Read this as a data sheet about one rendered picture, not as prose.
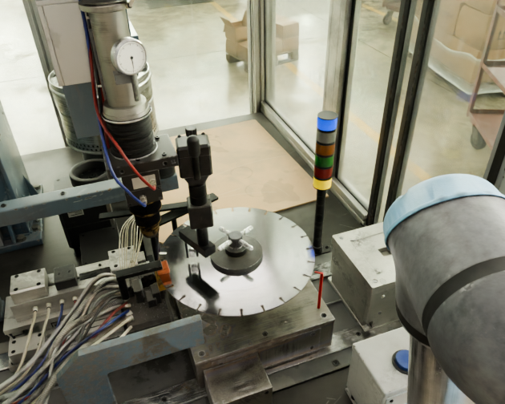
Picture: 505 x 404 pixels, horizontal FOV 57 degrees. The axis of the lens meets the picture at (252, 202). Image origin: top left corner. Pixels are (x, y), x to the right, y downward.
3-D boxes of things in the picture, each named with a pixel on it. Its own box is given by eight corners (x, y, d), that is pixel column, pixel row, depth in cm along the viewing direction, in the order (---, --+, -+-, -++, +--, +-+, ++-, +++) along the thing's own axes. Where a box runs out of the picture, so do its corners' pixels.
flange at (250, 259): (269, 243, 101) (269, 234, 100) (251, 278, 93) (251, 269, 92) (223, 232, 105) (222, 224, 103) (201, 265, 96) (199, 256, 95)
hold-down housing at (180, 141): (214, 214, 90) (205, 119, 78) (217, 229, 86) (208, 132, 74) (185, 218, 89) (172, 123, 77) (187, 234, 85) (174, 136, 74)
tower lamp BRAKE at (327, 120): (330, 121, 108) (332, 109, 106) (340, 129, 105) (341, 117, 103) (313, 124, 107) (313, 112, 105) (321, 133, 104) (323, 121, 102)
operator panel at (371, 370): (457, 348, 103) (474, 301, 94) (494, 390, 94) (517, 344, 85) (344, 389, 95) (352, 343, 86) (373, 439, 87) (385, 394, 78)
